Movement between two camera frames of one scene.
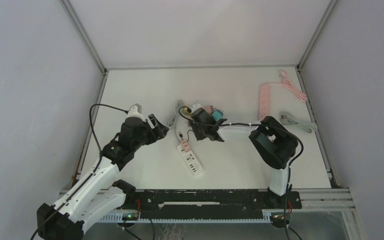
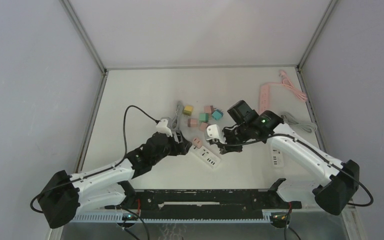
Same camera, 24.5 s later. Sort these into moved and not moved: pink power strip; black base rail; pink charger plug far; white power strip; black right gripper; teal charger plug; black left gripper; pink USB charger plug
Moved: black right gripper; pink USB charger plug; white power strip; black left gripper
Not moved: pink power strip; black base rail; pink charger plug far; teal charger plug
